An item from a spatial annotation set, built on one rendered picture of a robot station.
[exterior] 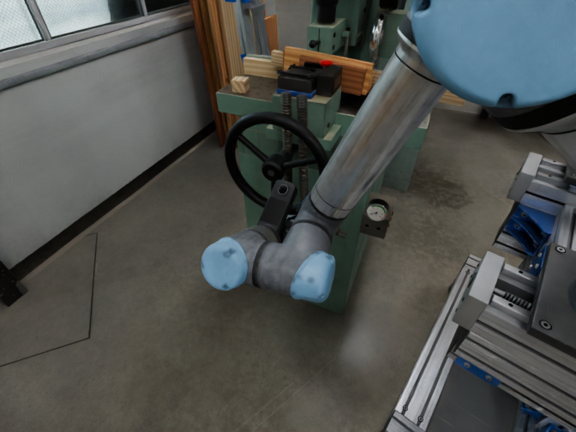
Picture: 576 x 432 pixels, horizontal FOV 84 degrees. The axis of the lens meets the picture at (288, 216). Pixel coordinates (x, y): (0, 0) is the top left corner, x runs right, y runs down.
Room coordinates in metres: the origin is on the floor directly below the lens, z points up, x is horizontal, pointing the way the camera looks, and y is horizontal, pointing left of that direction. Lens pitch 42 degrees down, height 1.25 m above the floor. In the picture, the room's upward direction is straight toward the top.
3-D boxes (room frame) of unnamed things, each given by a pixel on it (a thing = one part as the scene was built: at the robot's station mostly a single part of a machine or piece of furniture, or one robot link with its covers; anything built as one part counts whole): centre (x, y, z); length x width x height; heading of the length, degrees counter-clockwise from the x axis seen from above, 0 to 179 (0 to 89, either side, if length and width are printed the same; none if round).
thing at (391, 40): (1.10, -0.32, 1.02); 0.09 x 0.07 x 0.12; 67
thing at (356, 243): (1.10, -0.15, 0.36); 0.58 x 0.45 x 0.71; 157
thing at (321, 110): (0.80, -0.05, 0.92); 0.15 x 0.13 x 0.09; 67
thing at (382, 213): (0.69, -0.26, 0.65); 0.06 x 0.04 x 0.08; 67
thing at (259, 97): (0.88, -0.08, 0.87); 0.61 x 0.30 x 0.06; 67
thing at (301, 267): (0.32, -0.02, 0.86); 0.11 x 0.11 x 0.08; 70
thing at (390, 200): (0.76, -0.29, 0.58); 0.12 x 0.08 x 0.08; 157
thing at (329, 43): (1.01, -0.11, 1.03); 0.14 x 0.07 x 0.09; 157
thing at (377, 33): (1.06, -0.27, 1.02); 0.12 x 0.03 x 0.12; 157
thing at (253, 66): (1.00, -0.13, 0.93); 0.60 x 0.02 x 0.05; 67
